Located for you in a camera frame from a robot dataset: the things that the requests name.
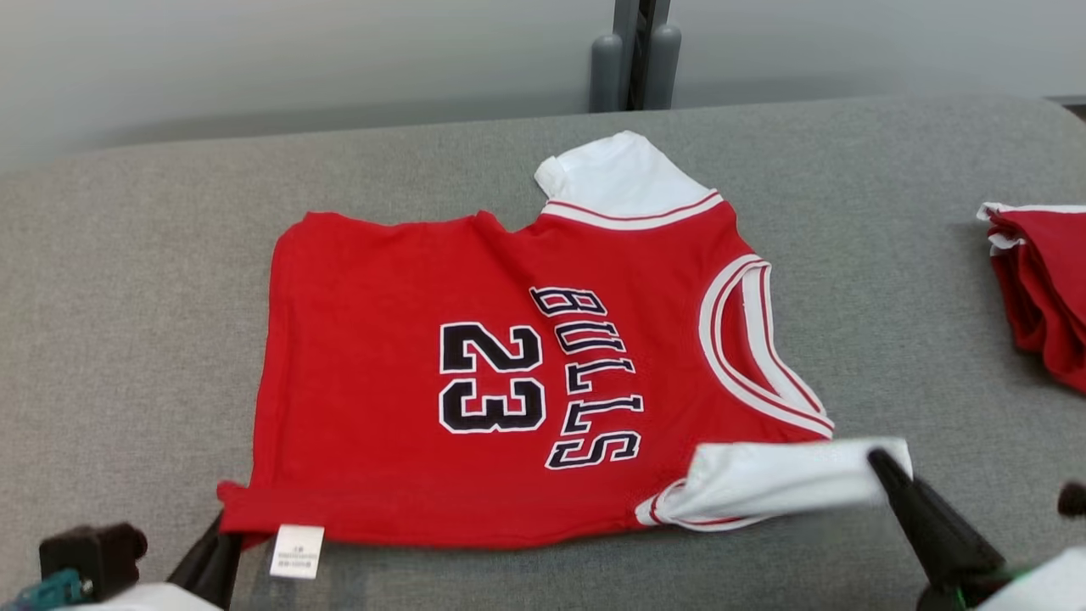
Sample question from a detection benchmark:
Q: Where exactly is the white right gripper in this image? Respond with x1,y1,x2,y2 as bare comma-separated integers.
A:
867,448,1086,611

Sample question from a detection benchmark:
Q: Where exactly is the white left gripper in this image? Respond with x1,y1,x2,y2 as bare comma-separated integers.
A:
51,513,244,611

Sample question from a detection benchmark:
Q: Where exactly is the red shorts wide white stripe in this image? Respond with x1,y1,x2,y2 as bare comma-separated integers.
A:
976,202,1086,393

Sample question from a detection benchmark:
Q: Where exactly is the red Bulls 23 jersey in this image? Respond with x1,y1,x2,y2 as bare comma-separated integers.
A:
216,130,915,580

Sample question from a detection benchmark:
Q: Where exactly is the teal left camera connector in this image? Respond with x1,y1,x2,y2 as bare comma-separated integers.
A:
0,569,94,611

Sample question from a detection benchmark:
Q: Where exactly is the grey cylinder post foot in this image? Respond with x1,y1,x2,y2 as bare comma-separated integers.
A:
590,34,624,114
649,24,682,109

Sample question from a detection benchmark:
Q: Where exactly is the grey partition post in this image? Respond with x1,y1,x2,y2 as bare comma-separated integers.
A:
613,0,671,111

